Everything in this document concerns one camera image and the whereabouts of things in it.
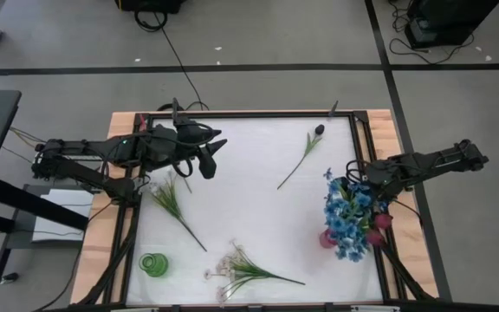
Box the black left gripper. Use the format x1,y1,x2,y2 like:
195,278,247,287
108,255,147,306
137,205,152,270
144,120,229,169

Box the blue artificial flower bunch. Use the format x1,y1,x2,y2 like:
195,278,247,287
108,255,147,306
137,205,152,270
321,167,374,226
325,216,370,263

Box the green leafy sprig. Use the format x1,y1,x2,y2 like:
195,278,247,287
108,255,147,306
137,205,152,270
149,171,209,253

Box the dark red artificial tulip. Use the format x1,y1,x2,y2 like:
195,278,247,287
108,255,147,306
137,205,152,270
276,124,327,191

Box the red glass vase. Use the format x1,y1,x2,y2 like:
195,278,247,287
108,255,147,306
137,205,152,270
318,229,340,250

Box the white artificial flower bunch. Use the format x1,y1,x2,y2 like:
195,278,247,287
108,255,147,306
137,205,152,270
204,239,308,307

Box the green glass vase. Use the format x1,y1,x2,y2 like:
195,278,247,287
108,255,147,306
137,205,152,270
139,252,171,278

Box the white table mat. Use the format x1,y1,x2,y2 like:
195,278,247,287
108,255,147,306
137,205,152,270
126,116,384,304

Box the black equipment box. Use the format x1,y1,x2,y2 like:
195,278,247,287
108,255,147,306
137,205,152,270
114,0,186,14

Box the white flat box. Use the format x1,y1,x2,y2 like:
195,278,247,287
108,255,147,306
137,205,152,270
31,189,94,243

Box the large black equipment cabinet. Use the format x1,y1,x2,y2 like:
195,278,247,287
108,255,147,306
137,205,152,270
404,0,499,49

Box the black aluminium table frame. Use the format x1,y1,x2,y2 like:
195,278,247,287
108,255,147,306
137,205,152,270
75,97,439,312

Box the black floor cables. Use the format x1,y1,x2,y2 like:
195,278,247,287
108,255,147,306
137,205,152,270
388,0,476,66

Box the black floor cable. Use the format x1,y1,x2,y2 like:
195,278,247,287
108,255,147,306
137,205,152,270
133,9,211,112

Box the thin coloured wires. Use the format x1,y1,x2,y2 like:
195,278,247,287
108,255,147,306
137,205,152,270
1,125,51,164

